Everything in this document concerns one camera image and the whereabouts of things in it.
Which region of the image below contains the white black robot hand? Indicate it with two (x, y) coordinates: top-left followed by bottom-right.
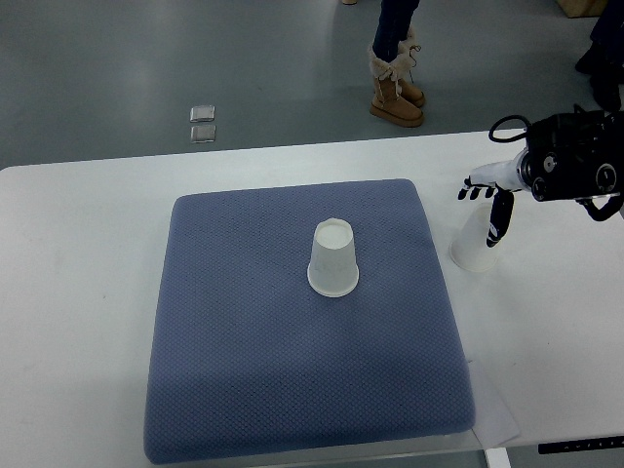
(457, 153), (528, 248)

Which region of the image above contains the white paper cup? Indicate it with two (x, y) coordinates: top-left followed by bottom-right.
(448, 203), (498, 273)
(307, 218), (359, 298)

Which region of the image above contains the brown fur boot front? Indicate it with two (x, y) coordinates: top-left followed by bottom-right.
(369, 47), (425, 128)

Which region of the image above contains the brown fur boot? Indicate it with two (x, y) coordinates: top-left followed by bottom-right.
(369, 47), (425, 128)
(398, 26), (425, 108)

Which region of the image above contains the dark shoes person right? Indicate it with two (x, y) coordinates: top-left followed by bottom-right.
(575, 0), (623, 112)

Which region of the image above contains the brown fur boot rear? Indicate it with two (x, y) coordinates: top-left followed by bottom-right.
(398, 26), (425, 108)

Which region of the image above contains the cardboard box corner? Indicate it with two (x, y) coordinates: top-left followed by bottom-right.
(556, 0), (608, 19)

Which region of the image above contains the blue jeans leg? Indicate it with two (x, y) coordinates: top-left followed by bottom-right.
(372, 0), (420, 62)

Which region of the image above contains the white paper cup on mat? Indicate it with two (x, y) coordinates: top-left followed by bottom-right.
(307, 218), (359, 298)

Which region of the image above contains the black table control panel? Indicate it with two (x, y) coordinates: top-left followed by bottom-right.
(537, 435), (624, 455)

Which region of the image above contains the lower metal floor plate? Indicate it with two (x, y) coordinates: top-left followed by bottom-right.
(190, 124), (216, 143)

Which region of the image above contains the metal floor plate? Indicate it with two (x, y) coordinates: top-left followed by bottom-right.
(190, 124), (216, 143)
(189, 104), (215, 123)

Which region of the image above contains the upper metal floor plate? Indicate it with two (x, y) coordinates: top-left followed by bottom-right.
(189, 104), (215, 123)

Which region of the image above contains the blue textured cushion mat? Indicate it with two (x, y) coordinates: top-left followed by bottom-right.
(144, 179), (475, 464)

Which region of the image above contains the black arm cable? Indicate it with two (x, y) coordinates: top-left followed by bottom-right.
(487, 114), (532, 143)

